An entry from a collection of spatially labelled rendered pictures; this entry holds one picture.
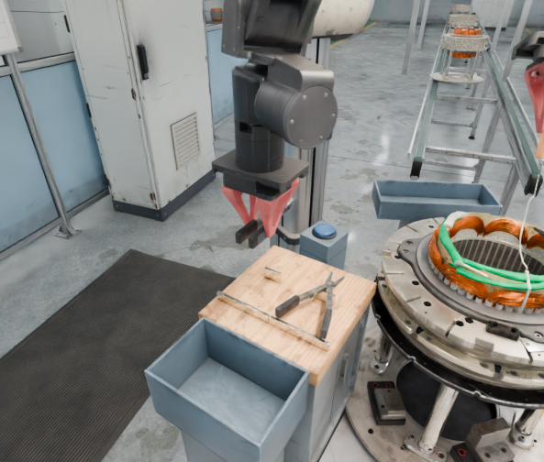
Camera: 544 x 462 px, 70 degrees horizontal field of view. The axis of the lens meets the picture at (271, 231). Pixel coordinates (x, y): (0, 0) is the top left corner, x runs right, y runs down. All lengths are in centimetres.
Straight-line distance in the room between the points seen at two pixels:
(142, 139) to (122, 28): 62
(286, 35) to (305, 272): 36
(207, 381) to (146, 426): 118
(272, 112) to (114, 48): 224
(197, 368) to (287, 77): 42
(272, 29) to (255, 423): 45
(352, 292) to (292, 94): 34
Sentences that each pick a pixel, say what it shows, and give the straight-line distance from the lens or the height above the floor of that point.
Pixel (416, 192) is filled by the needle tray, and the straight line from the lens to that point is 98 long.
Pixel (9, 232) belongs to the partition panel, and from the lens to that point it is 272.
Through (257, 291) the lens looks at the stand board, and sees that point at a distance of 59.
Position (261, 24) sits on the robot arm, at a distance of 40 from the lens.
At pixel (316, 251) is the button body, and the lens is 77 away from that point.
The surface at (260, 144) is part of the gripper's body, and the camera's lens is 43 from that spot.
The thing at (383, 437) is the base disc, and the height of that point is 80.
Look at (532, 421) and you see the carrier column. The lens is 83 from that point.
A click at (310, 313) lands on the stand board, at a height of 107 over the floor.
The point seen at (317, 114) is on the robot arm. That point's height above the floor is 136.
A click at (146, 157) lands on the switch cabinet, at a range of 268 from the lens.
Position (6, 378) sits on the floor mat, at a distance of 213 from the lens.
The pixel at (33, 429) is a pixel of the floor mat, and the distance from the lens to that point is 190.
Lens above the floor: 146
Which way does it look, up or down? 33 degrees down
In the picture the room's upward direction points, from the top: straight up
